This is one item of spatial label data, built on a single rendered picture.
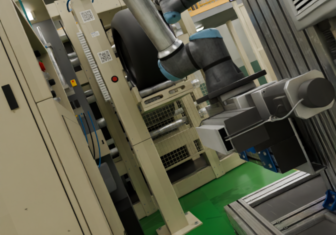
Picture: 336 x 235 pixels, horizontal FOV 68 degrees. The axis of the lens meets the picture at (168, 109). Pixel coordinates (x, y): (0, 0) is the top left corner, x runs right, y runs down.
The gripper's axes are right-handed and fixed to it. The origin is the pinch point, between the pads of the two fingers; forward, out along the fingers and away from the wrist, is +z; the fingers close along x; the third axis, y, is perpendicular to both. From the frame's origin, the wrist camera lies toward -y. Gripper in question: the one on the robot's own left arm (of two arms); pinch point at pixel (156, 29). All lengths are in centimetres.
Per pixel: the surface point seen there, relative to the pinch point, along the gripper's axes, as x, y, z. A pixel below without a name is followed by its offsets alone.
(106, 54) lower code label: 30.4, 5.6, 22.0
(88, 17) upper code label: 31.3, 32.0, 19.1
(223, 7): -408, 228, 483
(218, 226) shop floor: 14, -119, 17
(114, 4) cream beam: 6, 51, 43
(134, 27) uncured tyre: 11.3, 5.8, 1.3
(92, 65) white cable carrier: 41.0, 2.3, 23.4
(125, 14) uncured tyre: 11.3, 18.5, 5.9
